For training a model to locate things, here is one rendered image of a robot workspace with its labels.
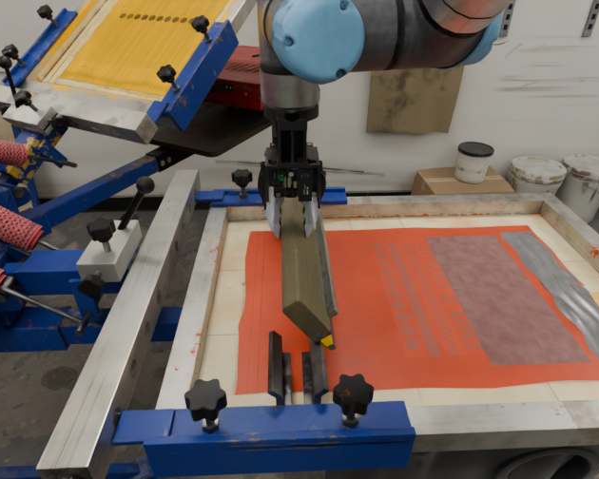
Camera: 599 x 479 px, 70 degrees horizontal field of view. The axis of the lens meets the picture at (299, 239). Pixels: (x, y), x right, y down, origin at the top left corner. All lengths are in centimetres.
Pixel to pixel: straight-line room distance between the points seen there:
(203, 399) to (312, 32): 37
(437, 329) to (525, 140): 253
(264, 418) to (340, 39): 41
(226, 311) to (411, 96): 218
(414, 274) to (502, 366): 23
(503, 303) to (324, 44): 56
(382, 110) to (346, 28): 229
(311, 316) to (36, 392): 166
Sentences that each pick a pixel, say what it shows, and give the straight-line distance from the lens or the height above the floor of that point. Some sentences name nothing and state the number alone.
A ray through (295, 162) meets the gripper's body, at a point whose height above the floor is 123.
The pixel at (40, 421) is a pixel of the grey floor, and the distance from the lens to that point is 198.
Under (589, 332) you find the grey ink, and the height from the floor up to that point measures 96.
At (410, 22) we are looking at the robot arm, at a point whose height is 140.
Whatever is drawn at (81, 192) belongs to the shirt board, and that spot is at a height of 92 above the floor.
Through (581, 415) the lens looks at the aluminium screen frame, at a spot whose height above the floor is 99.
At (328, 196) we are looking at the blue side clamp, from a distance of 96.
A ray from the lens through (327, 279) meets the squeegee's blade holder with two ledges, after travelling 63.
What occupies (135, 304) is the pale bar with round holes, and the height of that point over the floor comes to 104.
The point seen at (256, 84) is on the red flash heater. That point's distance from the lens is 147.
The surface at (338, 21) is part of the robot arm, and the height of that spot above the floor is 140.
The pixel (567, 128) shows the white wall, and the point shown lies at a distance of 328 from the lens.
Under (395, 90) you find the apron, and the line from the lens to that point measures 266.
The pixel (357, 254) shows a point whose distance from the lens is 85.
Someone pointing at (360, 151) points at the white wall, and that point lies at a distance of 282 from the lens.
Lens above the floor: 145
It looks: 34 degrees down
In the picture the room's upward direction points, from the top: straight up
